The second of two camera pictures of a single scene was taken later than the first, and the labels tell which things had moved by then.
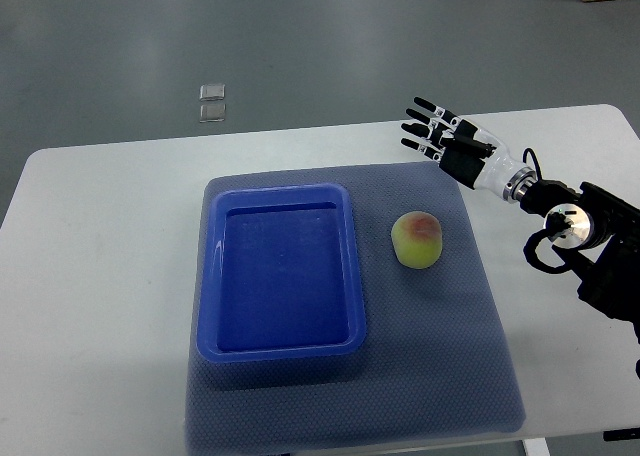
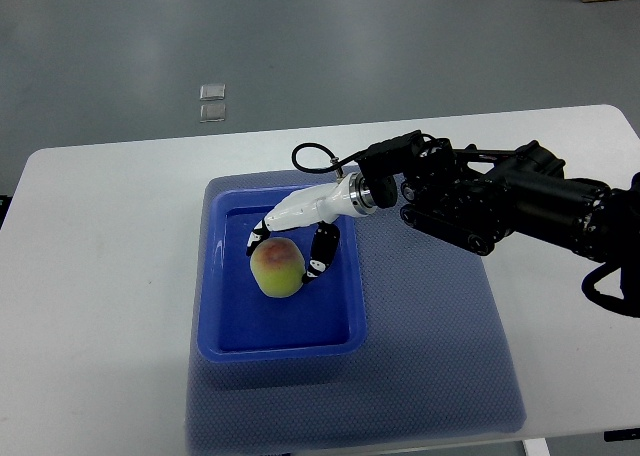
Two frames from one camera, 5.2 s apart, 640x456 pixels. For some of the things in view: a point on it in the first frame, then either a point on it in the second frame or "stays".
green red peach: (417, 239) to (277, 267)
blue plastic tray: (280, 274) stays
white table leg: (536, 447) stays
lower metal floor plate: (212, 112) stays
